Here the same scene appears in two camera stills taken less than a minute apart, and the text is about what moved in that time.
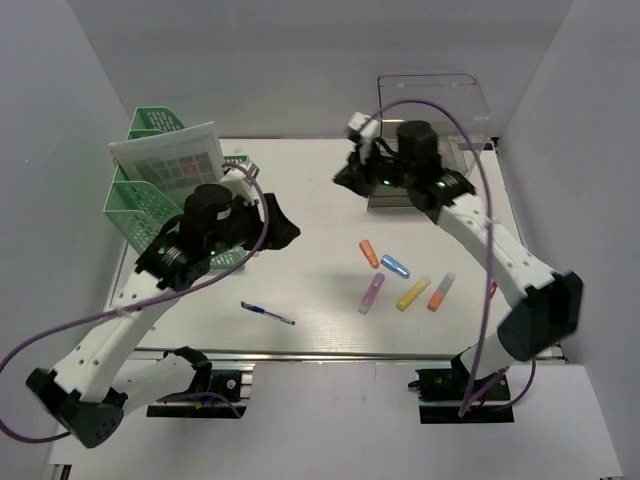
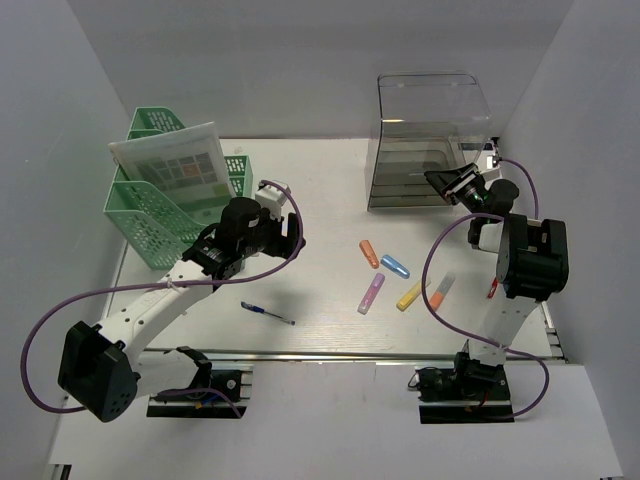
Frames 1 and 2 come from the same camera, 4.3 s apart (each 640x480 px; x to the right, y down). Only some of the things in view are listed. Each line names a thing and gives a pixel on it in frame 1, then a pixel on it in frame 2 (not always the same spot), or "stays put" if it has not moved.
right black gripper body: [381, 171] -> [473, 196]
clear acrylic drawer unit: [452, 103] stays put
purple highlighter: [371, 293] stays put
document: [183, 157] stays put
